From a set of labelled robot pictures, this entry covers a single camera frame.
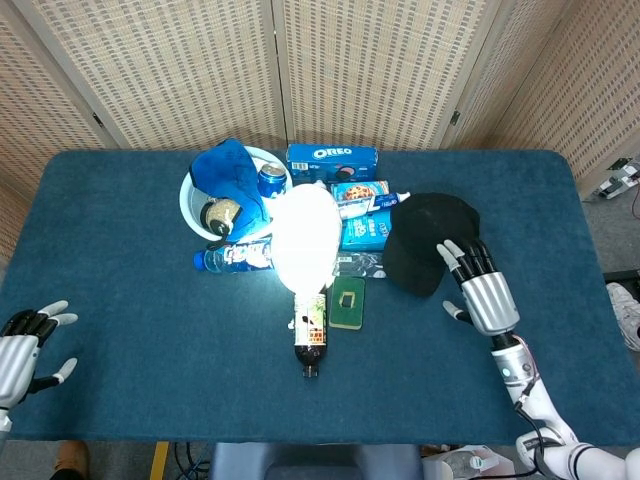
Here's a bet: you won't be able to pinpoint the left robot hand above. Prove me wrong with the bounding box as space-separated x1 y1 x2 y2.
0 299 79 409

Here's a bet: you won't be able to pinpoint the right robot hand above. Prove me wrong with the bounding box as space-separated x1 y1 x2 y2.
435 238 518 337

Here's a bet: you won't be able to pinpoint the black baseball cap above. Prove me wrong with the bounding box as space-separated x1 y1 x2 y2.
382 193 481 297

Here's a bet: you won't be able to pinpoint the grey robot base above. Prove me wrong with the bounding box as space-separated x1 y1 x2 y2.
208 442 426 480

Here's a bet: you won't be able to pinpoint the clear plastic bag with label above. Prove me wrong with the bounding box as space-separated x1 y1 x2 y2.
422 443 519 480

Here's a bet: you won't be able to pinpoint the brown tea bottle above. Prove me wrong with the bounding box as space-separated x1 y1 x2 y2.
292 292 331 379

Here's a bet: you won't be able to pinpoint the blue-capped blue-label drink bottle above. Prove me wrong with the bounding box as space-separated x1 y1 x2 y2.
193 241 275 275

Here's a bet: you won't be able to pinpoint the brown shoe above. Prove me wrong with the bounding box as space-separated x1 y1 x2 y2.
53 439 92 480

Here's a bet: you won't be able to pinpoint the white sneaker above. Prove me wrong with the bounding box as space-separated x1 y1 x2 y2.
606 282 640 349

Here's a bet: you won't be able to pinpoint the blue felt tablecloth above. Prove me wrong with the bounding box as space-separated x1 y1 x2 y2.
0 149 640 446

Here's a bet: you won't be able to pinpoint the light blue tissue pack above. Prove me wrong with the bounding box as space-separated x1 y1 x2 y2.
339 209 396 252

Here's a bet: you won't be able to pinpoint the small green box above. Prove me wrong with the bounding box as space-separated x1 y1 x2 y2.
328 276 368 331

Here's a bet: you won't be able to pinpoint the white and blue toothpaste tube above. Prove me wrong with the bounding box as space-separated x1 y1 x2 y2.
337 191 412 220

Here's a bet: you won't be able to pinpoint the light blue cookie box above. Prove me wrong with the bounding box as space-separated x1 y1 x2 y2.
329 179 391 205

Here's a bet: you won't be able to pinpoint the power strip with plugs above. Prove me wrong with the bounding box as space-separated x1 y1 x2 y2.
597 157 640 201

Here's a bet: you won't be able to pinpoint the blue Oreo box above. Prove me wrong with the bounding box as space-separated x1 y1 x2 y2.
286 143 380 184

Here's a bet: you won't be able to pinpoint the white plastic basin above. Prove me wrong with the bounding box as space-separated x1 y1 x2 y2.
178 144 289 240

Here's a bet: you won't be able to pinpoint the blue soda can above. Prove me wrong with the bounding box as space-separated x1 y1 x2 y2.
257 162 289 200

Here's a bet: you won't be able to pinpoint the blue cloth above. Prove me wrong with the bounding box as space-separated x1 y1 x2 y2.
189 138 271 236

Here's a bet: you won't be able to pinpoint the woven folding screen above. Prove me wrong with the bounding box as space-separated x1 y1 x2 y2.
0 0 640 264

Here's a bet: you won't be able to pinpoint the blue floor cables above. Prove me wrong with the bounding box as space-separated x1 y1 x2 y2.
172 442 211 480

